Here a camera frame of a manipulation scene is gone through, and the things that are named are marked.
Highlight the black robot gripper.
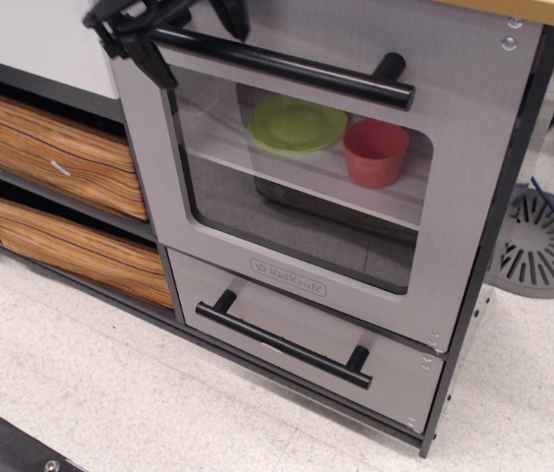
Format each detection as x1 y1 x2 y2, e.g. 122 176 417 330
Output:
83 0 251 89

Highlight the black oven door handle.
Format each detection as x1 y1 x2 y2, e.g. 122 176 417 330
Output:
152 28 415 111

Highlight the grey toy oven door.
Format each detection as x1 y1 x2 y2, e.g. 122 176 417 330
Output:
112 1 542 352

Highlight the white oven shelf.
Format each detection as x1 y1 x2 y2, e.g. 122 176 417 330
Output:
176 84 433 230

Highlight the green plastic plate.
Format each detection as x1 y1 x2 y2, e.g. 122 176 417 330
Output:
248 95 349 152

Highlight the white sink panel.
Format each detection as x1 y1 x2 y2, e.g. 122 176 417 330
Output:
0 0 119 99

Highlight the upper wood-pattern storage bin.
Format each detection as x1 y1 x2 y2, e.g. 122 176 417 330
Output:
0 94 149 222

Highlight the wood-pattern storage bin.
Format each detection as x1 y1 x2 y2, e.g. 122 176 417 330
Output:
0 182 173 309
0 94 149 222

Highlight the red plastic cup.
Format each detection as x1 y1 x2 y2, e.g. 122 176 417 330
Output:
342 118 410 190

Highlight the lower wood-pattern storage bin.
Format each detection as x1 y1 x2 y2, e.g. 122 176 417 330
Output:
0 182 173 309

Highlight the wooden countertop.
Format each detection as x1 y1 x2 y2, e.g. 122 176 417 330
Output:
442 0 554 26

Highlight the grey lower drawer front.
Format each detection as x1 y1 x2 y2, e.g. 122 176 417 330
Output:
168 251 443 433

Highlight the grey round slotted base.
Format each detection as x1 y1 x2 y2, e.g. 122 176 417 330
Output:
485 185 554 299

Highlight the black metal plate with screw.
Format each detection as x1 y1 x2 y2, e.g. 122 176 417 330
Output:
0 417 84 472

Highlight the black toy kitchen frame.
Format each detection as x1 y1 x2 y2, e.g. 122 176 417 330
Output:
0 29 554 455

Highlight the black drawer handle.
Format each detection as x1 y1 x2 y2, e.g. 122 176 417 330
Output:
196 290 373 390

